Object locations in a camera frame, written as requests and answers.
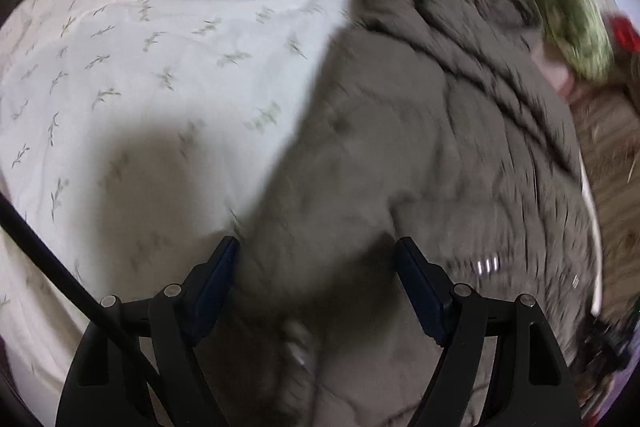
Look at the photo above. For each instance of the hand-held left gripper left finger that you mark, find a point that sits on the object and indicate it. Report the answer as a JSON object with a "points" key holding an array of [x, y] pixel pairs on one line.
{"points": [[219, 283]]}

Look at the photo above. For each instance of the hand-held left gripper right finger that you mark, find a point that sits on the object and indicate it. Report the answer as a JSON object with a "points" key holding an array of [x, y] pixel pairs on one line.
{"points": [[422, 287]]}

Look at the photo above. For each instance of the grey-brown fleece blanket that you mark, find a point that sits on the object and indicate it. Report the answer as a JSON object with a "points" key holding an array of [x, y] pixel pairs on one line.
{"points": [[400, 132]]}

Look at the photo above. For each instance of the large striped floral cushion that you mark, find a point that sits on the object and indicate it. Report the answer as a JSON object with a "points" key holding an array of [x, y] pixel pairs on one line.
{"points": [[617, 157]]}

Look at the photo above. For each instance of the white leaf-print blanket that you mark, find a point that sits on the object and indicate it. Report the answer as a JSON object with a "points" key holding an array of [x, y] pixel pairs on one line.
{"points": [[150, 57]]}

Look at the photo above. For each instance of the green patterned blanket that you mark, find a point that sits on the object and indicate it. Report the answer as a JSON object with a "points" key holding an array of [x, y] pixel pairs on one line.
{"points": [[565, 7]]}

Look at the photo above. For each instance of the red object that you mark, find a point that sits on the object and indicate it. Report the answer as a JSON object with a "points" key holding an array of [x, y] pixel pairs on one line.
{"points": [[626, 32]]}

